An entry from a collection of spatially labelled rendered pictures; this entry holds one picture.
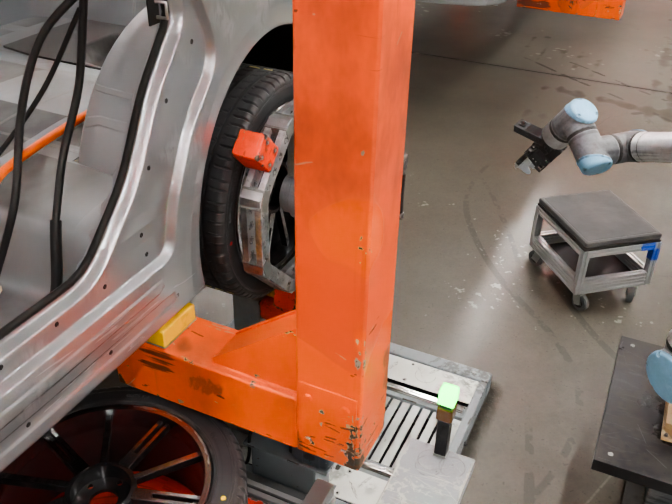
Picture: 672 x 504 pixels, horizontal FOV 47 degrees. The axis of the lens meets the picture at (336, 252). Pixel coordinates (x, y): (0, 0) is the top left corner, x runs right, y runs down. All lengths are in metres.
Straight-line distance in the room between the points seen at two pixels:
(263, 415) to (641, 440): 1.10
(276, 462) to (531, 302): 1.47
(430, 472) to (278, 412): 0.40
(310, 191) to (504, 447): 1.46
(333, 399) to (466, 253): 1.99
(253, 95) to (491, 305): 1.61
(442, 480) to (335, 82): 1.02
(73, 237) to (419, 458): 0.97
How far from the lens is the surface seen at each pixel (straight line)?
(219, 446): 1.91
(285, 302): 2.30
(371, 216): 1.40
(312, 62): 1.33
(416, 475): 1.92
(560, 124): 2.40
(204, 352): 1.89
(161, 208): 1.78
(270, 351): 1.73
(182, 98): 1.77
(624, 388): 2.53
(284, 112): 2.04
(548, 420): 2.79
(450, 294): 3.29
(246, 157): 1.88
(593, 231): 3.21
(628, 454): 2.32
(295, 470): 2.26
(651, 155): 2.34
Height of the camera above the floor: 1.88
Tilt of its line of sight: 32 degrees down
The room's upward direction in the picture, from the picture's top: 1 degrees clockwise
